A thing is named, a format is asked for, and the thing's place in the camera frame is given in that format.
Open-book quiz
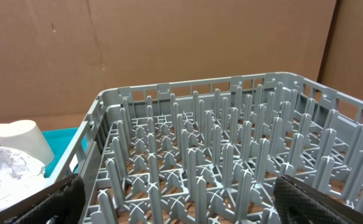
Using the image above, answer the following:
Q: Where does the crumpled white napkin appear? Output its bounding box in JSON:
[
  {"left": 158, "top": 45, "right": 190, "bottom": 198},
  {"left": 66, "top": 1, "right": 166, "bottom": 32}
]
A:
[{"left": 0, "top": 146, "right": 47, "bottom": 212}]

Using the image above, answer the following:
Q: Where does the teal serving tray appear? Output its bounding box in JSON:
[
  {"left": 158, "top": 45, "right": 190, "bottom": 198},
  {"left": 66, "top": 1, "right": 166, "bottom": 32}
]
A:
[{"left": 42, "top": 128, "right": 78, "bottom": 178}]

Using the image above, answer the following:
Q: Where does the white paper cup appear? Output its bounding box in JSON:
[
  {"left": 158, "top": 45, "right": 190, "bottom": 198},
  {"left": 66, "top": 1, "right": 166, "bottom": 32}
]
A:
[{"left": 0, "top": 119, "right": 54, "bottom": 166}]

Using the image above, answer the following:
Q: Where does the grey dishwasher rack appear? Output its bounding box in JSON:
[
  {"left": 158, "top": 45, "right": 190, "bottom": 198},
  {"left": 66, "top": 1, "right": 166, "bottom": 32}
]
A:
[{"left": 48, "top": 72, "right": 363, "bottom": 223}]

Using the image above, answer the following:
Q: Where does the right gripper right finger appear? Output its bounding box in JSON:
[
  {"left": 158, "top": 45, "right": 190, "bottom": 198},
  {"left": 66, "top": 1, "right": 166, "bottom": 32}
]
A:
[{"left": 273, "top": 175, "right": 363, "bottom": 224}]

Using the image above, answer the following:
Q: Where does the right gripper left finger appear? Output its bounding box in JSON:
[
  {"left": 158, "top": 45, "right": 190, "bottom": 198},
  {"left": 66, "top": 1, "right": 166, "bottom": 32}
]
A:
[{"left": 0, "top": 174, "right": 86, "bottom": 224}]

